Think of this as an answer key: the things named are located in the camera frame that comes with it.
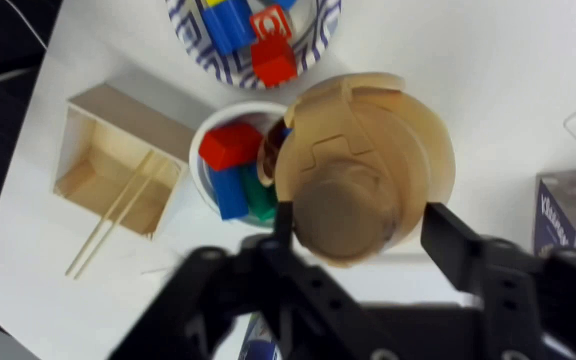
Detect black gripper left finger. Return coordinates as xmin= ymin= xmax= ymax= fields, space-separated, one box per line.
xmin=106 ymin=199 xmax=371 ymax=360

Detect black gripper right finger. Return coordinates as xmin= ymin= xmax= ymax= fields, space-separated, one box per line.
xmin=419 ymin=202 xmax=576 ymax=360

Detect beige bottle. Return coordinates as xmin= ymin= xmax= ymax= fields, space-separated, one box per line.
xmin=271 ymin=70 xmax=457 ymax=266

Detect green block in bowl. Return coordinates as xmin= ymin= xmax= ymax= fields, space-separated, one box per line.
xmin=240 ymin=162 xmax=279 ymax=226

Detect blue block in bowl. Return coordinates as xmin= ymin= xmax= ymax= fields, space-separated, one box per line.
xmin=205 ymin=166 xmax=250 ymax=221

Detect white bowl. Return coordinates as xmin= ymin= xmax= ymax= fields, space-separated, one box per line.
xmin=188 ymin=99 xmax=292 ymax=230

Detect thin wooden stick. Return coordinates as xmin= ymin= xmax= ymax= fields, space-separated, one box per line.
xmin=71 ymin=157 xmax=163 ymax=280
xmin=64 ymin=150 xmax=155 ymax=276

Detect red block in bowl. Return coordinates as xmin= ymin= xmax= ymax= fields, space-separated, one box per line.
xmin=198 ymin=121 xmax=265 ymax=172

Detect open wooden box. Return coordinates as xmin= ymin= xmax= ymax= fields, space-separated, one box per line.
xmin=51 ymin=80 xmax=196 ymax=240

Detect blue patterned paper plate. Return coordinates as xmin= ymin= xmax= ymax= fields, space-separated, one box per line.
xmin=163 ymin=0 xmax=345 ymax=91

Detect red block in plate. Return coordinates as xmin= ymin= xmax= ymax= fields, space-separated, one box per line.
xmin=250 ymin=34 xmax=299 ymax=90

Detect blue block in plate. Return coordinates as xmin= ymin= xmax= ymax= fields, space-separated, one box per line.
xmin=200 ymin=0 xmax=258 ymax=59

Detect red lettered block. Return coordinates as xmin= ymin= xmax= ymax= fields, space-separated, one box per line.
xmin=248 ymin=3 xmax=296 ymax=41

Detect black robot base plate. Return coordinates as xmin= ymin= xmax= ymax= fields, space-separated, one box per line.
xmin=0 ymin=0 xmax=64 ymax=316

